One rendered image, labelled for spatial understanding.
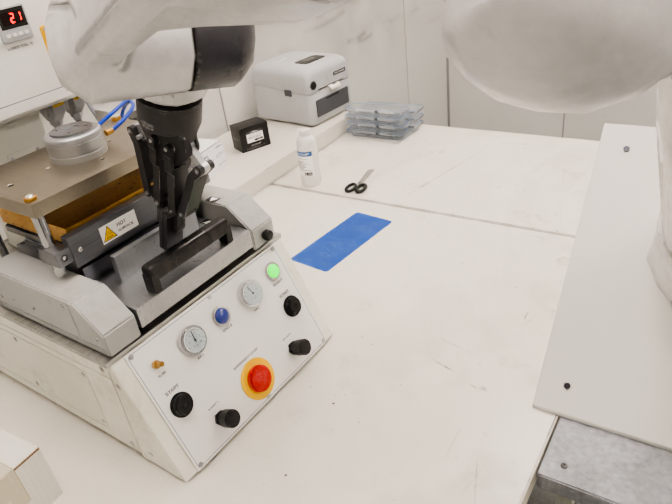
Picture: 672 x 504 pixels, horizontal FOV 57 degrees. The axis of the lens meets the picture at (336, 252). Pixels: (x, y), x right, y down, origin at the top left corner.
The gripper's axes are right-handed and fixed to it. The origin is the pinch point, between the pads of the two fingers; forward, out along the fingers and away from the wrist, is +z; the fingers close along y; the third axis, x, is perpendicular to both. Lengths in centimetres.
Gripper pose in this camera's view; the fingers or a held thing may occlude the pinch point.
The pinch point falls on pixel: (171, 226)
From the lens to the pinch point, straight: 87.0
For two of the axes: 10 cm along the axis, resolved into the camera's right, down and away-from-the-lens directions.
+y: 8.1, 4.9, -3.3
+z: -1.7, 7.3, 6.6
